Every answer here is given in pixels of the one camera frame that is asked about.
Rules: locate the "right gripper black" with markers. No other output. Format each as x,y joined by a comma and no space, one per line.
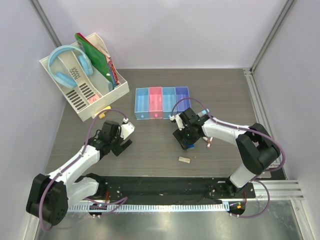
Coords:
179,138

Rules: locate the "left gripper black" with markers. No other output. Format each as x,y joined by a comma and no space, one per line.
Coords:
116,150

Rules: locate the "blue pencil sharpener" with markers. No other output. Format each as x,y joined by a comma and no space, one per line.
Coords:
190,147

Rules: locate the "tan eraser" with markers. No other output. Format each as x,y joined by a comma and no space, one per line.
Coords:
184,160

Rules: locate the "clear pen blue cap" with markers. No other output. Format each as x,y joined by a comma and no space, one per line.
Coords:
203,112

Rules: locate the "yellow highlighter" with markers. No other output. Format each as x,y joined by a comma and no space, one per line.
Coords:
102,115

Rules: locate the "light blue bin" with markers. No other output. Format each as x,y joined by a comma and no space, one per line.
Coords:
141,108
168,101

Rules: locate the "pink bin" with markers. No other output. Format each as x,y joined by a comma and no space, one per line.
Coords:
155,103

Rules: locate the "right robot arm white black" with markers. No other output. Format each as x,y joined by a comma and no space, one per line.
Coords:
255,146

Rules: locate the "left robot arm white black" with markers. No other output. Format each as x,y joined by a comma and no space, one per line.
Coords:
53,194

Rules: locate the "pink sticky note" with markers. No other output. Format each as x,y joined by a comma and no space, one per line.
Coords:
93,99

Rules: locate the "red book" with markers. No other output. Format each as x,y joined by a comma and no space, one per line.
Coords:
113,72

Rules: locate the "white desk file organizer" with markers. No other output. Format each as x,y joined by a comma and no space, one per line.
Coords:
88,86

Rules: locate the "light blue headphones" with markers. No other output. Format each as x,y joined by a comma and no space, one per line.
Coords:
72,58

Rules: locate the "green folder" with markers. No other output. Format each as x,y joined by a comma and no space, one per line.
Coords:
97,58

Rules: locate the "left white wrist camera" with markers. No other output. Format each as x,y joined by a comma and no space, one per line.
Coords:
125,129

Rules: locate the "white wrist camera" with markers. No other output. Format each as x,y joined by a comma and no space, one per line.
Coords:
125,129
177,119

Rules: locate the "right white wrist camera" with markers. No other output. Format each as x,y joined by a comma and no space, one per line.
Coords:
177,119

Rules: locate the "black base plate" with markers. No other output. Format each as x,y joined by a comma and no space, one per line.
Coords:
167,190

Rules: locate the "white slotted cable duct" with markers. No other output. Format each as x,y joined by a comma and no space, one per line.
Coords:
89,207

